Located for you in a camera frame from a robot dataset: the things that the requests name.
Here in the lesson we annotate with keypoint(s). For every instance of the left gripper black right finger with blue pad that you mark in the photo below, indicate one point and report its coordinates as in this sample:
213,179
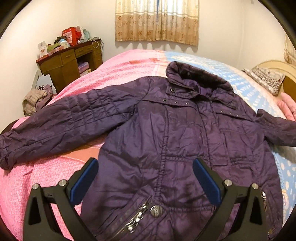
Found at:
240,211

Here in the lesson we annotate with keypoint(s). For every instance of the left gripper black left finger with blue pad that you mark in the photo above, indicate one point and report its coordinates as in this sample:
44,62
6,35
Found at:
40,222

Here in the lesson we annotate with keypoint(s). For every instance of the purple quilted jacket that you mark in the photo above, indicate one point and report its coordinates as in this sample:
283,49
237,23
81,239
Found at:
175,148

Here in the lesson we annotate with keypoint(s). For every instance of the pile of beige purple clothes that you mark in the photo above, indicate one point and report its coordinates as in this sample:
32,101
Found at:
36,99

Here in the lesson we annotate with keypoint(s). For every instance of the pink and blue bedspread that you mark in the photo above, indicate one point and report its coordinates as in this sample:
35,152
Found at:
69,97

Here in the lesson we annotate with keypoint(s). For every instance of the folded pink blanket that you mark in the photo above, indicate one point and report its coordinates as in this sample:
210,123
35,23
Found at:
288,106

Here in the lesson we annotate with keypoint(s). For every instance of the cream wooden headboard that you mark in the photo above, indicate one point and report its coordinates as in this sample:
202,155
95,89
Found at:
280,68

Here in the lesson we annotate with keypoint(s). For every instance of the patterned pillow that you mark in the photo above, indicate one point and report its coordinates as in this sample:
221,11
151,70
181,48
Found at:
271,80

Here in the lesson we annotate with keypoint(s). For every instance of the brown wooden desk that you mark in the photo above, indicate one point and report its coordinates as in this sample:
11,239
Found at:
62,66

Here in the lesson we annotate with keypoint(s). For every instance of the beige side window curtain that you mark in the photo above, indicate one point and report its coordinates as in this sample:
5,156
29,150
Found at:
289,52

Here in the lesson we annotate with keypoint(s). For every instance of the white card box on desk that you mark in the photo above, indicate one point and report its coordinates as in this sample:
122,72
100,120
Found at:
43,50

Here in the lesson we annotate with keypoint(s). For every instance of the red gift box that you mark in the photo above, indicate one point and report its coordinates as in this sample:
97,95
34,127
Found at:
72,35

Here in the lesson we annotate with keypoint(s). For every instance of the beige patterned window curtain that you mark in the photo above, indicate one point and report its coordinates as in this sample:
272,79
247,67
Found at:
173,21

